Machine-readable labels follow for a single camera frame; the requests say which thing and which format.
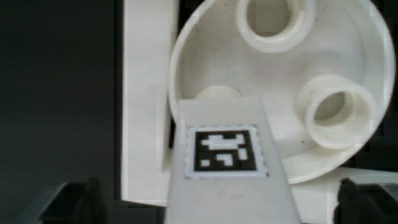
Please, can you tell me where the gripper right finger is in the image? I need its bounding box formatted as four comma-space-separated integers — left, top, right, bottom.
334, 178, 398, 224

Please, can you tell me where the white U-shaped obstacle wall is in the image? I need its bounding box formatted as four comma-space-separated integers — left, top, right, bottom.
120, 0, 398, 224

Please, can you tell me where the white stool leg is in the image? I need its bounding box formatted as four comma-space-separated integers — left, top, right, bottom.
165, 87, 302, 224

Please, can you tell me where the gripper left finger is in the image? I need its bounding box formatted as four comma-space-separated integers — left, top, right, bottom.
10, 177, 111, 224

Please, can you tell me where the white round stool seat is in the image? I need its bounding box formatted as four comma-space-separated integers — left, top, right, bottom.
168, 0, 396, 184

